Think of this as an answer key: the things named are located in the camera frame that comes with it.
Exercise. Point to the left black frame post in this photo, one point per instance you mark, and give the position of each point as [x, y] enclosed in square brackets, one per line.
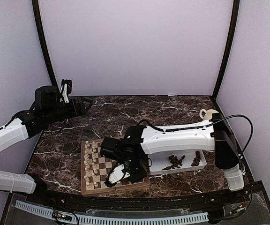
[43, 44]

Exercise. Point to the black frame post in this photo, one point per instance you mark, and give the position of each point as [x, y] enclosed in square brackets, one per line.
[227, 50]
[43, 44]

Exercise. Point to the white slotted cable duct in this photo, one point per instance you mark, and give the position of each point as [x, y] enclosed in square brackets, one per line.
[107, 217]

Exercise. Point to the dark chess pieces small pile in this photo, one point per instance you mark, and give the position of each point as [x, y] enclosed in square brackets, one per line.
[197, 159]

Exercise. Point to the white plastic tray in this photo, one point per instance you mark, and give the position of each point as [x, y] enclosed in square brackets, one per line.
[160, 161]

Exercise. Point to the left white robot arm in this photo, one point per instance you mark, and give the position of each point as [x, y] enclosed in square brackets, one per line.
[51, 105]

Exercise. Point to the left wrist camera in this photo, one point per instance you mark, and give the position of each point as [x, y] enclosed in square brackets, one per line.
[65, 89]

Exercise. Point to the wooden chess board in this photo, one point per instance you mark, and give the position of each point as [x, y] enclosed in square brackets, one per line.
[105, 165]

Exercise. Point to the cream ceramic mug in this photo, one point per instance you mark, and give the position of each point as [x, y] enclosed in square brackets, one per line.
[207, 114]

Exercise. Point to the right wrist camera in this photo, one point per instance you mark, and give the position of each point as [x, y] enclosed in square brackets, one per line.
[115, 176]

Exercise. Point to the right black frame post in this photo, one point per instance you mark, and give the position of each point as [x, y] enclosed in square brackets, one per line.
[227, 50]

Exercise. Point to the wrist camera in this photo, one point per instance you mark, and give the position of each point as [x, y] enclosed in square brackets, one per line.
[65, 89]
[115, 176]

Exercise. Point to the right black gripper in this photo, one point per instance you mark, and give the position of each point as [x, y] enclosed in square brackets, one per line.
[141, 174]

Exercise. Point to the white chess pieces row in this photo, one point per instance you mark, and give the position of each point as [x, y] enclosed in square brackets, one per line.
[91, 155]

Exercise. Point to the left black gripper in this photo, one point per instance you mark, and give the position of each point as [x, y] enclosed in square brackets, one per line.
[79, 111]

